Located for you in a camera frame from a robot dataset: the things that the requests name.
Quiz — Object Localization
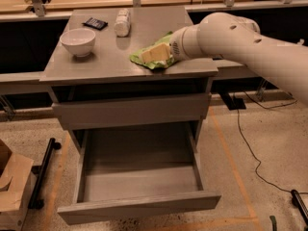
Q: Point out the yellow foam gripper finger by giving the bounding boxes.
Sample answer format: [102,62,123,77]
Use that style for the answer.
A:
[140,42,170,64]

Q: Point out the brown cardboard box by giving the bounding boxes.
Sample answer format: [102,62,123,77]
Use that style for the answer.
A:
[0,140,34,231]

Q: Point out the black floor cable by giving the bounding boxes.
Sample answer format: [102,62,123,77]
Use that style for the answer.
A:
[236,91,308,194]

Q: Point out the black bar at right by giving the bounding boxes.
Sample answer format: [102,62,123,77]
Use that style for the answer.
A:
[291,190,308,225]

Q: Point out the grey drawer cabinet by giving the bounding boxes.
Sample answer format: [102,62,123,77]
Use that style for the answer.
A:
[40,7,218,148]

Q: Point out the grey middle drawer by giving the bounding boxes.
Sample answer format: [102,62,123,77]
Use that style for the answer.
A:
[52,93,210,130]

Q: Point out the white plastic bottle lying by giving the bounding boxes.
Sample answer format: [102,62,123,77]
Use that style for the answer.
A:
[114,9,131,38]

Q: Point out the grey open bottom drawer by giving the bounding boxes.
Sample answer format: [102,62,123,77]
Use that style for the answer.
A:
[58,123,221,225]

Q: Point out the white ceramic bowl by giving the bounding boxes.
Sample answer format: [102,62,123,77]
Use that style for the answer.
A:
[60,28,95,57]

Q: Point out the green rice chip bag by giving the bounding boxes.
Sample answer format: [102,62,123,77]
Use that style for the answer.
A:
[129,32,176,70]

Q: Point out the black floor bracket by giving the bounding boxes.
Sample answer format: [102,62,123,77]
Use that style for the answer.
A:
[219,92,245,111]

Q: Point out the black metal floor bar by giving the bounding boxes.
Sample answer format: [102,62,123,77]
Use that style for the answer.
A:
[28,138,62,210]

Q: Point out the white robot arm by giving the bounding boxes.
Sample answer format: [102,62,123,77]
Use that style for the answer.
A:
[140,13,308,105]

